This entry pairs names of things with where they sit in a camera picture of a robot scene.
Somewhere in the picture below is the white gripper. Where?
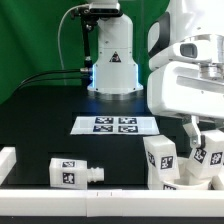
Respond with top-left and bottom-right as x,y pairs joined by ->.
147,62 -> 224,148

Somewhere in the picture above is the white round stool seat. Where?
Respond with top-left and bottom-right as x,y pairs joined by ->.
161,156 -> 224,191

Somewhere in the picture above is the white front barrier wall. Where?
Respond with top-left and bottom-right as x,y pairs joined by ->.
0,189 -> 224,217

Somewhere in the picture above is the white barrier wall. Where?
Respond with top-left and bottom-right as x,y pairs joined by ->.
0,147 -> 16,186
0,189 -> 224,217

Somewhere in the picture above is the white left barrier wall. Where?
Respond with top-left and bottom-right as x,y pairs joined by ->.
0,147 -> 16,186

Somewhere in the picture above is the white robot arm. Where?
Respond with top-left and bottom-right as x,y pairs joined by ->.
87,0 -> 224,148

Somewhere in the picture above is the white marker sheet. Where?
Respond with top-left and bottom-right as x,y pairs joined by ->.
70,116 -> 159,135

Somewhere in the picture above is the black cable upper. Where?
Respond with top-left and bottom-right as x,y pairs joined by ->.
16,68 -> 92,91

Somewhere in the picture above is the black cable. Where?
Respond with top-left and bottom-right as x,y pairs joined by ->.
16,77 -> 92,93
16,68 -> 92,91

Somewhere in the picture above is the green backdrop curtain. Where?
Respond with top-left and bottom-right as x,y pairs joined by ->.
0,0 -> 169,103

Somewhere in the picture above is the black camera stand pole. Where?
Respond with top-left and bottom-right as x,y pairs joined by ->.
81,17 -> 96,87

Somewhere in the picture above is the black camera on stand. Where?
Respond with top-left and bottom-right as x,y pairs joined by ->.
81,3 -> 121,18

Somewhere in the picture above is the grey camera cable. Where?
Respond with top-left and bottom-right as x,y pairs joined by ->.
56,4 -> 90,87

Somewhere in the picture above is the black cable lower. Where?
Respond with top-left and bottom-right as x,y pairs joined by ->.
16,77 -> 92,93

